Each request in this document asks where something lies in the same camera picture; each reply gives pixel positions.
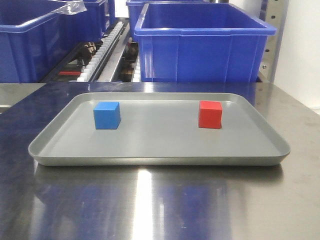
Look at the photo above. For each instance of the white roller conveyor track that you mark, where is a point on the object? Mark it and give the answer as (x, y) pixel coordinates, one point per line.
(93, 69)

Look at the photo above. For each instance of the blue bin rear centre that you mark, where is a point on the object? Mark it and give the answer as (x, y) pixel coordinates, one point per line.
(135, 7)

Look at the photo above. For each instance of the blue cube block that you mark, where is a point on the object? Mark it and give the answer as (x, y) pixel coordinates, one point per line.
(107, 115)

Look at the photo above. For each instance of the grey metal tray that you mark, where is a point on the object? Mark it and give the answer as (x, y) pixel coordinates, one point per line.
(159, 129)

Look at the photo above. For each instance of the large blue bin right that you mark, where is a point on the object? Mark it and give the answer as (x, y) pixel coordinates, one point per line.
(200, 42)

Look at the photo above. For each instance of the grey perforated shelf post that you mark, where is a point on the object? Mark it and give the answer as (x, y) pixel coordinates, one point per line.
(273, 12)

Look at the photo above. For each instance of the clear plastic sheet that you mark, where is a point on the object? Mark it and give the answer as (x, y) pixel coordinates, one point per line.
(70, 7)

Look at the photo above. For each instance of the blue bin rear left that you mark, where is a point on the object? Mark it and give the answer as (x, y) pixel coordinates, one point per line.
(94, 20)

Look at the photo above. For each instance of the large blue bin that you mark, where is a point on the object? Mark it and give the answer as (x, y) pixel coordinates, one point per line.
(33, 39)
(200, 42)

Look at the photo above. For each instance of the red cube block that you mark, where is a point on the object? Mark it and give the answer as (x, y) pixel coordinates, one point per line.
(210, 114)

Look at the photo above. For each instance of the large blue bin left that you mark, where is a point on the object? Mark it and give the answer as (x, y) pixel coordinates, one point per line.
(33, 39)

